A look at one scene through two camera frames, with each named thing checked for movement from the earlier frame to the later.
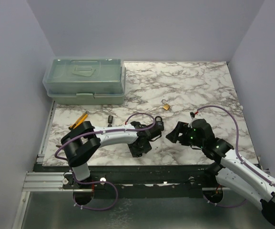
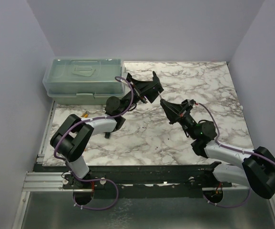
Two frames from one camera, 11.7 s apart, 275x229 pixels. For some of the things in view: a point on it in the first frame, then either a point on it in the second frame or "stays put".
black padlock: (159, 124) to (156, 79)
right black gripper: (182, 127) to (176, 111)
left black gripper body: (136, 150) to (136, 92)
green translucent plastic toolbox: (86, 81) stays put
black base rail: (173, 182) stays put
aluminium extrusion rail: (47, 182) stays put
